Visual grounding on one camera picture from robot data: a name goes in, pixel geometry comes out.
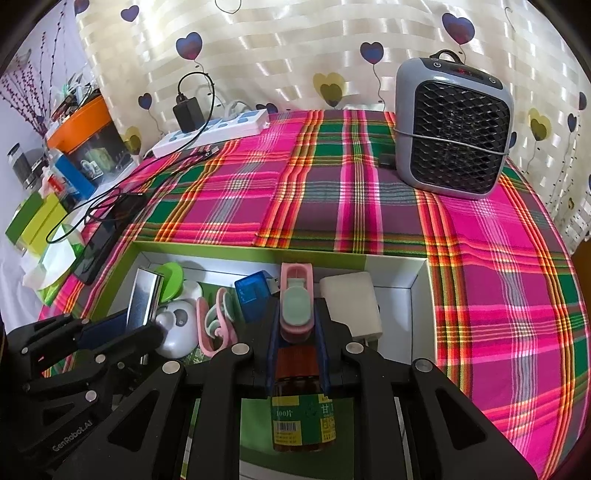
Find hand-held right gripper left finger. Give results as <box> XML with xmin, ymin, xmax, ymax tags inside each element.
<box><xmin>53</xmin><ymin>298</ymin><xmax>284</xmax><ymax>480</ymax></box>

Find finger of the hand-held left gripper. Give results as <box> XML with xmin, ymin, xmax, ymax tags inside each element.
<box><xmin>28</xmin><ymin>325</ymin><xmax>165</xmax><ymax>408</ymax></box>
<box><xmin>9</xmin><ymin>309</ymin><xmax>131</xmax><ymax>357</ymax></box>

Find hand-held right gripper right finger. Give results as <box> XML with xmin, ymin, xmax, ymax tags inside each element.
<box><xmin>313</xmin><ymin>298</ymin><xmax>539</xmax><ymax>480</ymax></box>

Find white round panda gadget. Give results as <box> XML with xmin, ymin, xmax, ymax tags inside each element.
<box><xmin>154</xmin><ymin>298</ymin><xmax>201</xmax><ymax>359</ymax></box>

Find pink clip with teal pad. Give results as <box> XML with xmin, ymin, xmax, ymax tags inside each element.
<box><xmin>278</xmin><ymin>263</ymin><xmax>316</xmax><ymax>345</ymax></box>

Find white usb wall charger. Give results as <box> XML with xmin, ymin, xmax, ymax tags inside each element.
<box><xmin>319</xmin><ymin>271</ymin><xmax>384</xmax><ymax>343</ymax></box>

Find blue translucent usb device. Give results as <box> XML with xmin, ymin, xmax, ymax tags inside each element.
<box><xmin>233</xmin><ymin>271</ymin><xmax>280</xmax><ymax>324</ymax></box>

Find brown medicine bottle red cap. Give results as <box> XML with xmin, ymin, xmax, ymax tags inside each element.
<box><xmin>270</xmin><ymin>343</ymin><xmax>337</xmax><ymax>454</ymax></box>

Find pink loop clip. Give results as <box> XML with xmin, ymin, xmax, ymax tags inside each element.
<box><xmin>196</xmin><ymin>287</ymin><xmax>239</xmax><ymax>357</ymax></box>

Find green topped white knob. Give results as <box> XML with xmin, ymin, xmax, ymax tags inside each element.
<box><xmin>152</xmin><ymin>261</ymin><xmax>203</xmax><ymax>304</ymax></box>

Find green and white cardboard box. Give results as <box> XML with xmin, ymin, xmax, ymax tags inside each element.
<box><xmin>45</xmin><ymin>237</ymin><xmax>437</xmax><ymax>480</ymax></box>

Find green tissue pack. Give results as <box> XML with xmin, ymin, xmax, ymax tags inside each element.
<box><xmin>23</xmin><ymin>223</ymin><xmax>87</xmax><ymax>306</ymax></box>

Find black smartphone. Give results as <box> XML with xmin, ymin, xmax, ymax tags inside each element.
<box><xmin>73</xmin><ymin>193</ymin><xmax>145</xmax><ymax>285</ymax></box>

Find stack of green boxes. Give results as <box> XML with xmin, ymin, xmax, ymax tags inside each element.
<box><xmin>5</xmin><ymin>191</ymin><xmax>71</xmax><ymax>256</ymax></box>

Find blue carton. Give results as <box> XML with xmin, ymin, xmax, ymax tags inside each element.
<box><xmin>52</xmin><ymin>154</ymin><xmax>99</xmax><ymax>200</ymax></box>

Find dark glass jar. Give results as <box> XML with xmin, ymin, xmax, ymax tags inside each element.
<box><xmin>6</xmin><ymin>143</ymin><xmax>31</xmax><ymax>191</ymax></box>

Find orange lidded container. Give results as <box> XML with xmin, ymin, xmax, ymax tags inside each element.
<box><xmin>45</xmin><ymin>96</ymin><xmax>129</xmax><ymax>177</ymax></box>

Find white power strip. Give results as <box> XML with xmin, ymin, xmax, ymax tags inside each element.
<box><xmin>152</xmin><ymin>109</ymin><xmax>270</xmax><ymax>158</ymax></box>

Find black power adapter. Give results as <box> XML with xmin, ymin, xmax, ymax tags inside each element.
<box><xmin>172</xmin><ymin>96</ymin><xmax>204</xmax><ymax>134</ymax></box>

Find purple dried flower branches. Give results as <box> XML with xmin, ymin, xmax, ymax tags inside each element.
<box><xmin>0</xmin><ymin>22</ymin><xmax>66</xmax><ymax>140</ymax></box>

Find grey fan heater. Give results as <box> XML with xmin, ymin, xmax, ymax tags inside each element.
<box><xmin>393</xmin><ymin>49</ymin><xmax>516</xmax><ymax>200</ymax></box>

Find heart print curtain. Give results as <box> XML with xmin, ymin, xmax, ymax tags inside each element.
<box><xmin>75</xmin><ymin>0</ymin><xmax>591</xmax><ymax>252</ymax></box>

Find black usb cable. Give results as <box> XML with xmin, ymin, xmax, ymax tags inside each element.
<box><xmin>85</xmin><ymin>145</ymin><xmax>223</xmax><ymax>223</ymax></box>

